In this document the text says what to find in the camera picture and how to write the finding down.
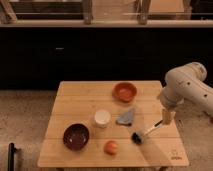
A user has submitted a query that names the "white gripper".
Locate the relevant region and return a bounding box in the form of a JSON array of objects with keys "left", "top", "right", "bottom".
[{"left": 158, "top": 87, "right": 184, "bottom": 125}]

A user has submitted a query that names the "grey blue towel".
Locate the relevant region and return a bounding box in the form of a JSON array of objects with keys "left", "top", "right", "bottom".
[{"left": 116, "top": 108, "right": 135, "bottom": 126}]

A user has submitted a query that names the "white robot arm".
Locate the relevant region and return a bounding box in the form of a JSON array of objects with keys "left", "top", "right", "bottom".
[{"left": 158, "top": 62, "right": 213, "bottom": 125}]

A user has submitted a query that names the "orange bowl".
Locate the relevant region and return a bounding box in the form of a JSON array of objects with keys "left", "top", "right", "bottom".
[{"left": 112, "top": 82, "right": 137, "bottom": 103}]

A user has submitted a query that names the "purple bowl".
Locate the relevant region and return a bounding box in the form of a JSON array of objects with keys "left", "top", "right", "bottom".
[{"left": 63, "top": 123, "right": 90, "bottom": 151}]

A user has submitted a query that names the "black and white dish brush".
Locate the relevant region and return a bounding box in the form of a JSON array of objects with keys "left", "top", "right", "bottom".
[{"left": 131, "top": 120, "right": 162, "bottom": 145}]

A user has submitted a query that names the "orange fruit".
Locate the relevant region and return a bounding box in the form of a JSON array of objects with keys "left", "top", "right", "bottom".
[{"left": 104, "top": 141, "right": 118, "bottom": 155}]

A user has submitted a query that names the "white cup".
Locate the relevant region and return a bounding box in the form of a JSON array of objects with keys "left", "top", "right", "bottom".
[{"left": 94, "top": 110, "right": 111, "bottom": 128}]

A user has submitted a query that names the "wooden table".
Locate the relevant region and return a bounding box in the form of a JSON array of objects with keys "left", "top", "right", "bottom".
[{"left": 38, "top": 81, "right": 189, "bottom": 168}]

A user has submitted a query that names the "wooden railing shelf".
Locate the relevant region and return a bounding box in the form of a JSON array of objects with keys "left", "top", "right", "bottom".
[{"left": 0, "top": 0, "right": 213, "bottom": 27}]

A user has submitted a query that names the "black handle on floor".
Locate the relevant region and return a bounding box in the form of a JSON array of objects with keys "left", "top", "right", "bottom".
[{"left": 7, "top": 143, "right": 17, "bottom": 171}]

